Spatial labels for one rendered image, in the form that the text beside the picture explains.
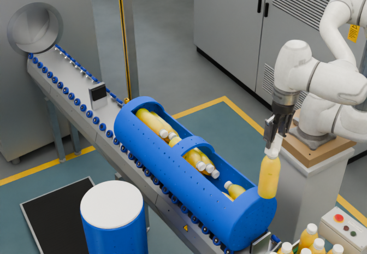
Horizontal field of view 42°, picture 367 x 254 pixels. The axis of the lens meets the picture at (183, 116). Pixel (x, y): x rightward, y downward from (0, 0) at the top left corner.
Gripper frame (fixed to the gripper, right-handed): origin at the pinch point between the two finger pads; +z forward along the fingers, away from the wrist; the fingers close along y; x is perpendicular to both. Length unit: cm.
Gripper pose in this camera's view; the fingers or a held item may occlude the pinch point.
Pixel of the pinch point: (273, 145)
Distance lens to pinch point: 173.7
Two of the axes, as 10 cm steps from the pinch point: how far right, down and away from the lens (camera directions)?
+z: -0.6, 8.0, 6.0
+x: 6.2, 5.0, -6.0
